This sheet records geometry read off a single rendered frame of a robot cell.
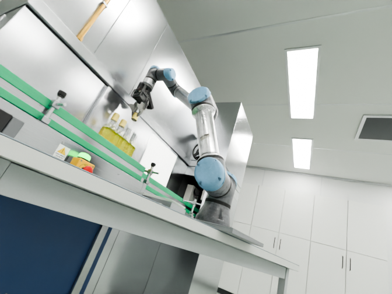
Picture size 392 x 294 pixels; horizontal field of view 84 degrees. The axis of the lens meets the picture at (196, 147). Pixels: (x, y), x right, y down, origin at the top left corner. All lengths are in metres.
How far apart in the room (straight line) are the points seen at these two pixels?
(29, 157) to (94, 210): 0.19
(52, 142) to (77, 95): 0.47
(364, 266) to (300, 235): 0.94
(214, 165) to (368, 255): 4.02
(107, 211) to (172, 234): 0.24
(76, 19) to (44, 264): 1.10
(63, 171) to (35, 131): 0.37
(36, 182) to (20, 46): 0.77
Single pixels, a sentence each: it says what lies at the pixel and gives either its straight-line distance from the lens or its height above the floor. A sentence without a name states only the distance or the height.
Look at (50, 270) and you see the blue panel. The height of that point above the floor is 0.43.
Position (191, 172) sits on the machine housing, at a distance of 2.13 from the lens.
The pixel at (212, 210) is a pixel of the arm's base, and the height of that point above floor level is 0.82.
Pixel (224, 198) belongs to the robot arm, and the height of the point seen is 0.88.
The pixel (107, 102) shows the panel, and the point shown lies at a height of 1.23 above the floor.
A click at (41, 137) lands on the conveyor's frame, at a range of 0.88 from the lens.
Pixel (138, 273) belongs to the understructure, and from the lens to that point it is 1.98.
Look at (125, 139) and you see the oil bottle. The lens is 1.26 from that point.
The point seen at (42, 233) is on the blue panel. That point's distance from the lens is 0.99.
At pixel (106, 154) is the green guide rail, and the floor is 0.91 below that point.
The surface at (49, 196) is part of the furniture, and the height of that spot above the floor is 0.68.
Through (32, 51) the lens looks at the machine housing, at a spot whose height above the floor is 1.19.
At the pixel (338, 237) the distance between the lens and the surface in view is 4.62.
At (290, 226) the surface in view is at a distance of 4.60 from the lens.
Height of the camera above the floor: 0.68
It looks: 23 degrees up
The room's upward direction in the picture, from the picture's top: 19 degrees clockwise
